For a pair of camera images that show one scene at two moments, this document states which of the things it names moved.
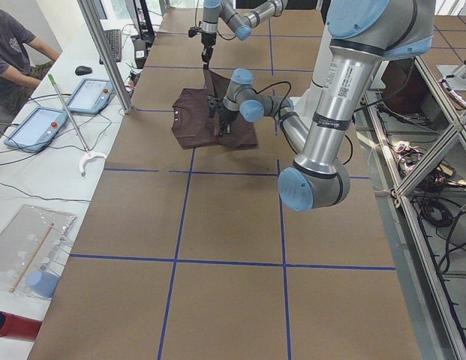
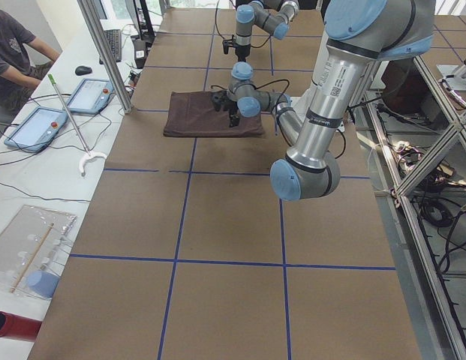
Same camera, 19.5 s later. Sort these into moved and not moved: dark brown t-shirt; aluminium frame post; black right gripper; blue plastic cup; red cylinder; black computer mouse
Moved: dark brown t-shirt; black right gripper
Not moved: red cylinder; black computer mouse; blue plastic cup; aluminium frame post
